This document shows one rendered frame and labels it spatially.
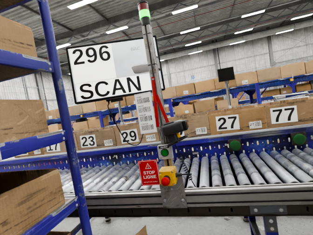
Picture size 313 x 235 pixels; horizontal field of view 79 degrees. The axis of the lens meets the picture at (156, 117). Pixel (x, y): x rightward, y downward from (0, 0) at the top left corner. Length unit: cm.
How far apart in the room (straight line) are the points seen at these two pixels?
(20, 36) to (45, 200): 43
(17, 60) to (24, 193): 31
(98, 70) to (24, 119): 58
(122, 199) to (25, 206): 62
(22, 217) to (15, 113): 24
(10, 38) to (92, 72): 53
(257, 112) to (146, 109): 88
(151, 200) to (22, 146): 70
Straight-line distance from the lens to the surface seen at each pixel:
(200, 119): 149
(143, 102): 92
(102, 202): 117
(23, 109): 58
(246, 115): 151
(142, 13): 100
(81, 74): 109
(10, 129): 56
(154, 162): 95
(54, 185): 61
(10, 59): 55
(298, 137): 153
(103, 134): 174
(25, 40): 65
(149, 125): 92
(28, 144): 53
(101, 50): 110
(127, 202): 110
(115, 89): 104
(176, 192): 99
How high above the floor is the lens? 116
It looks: 3 degrees down
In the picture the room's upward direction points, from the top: 9 degrees counter-clockwise
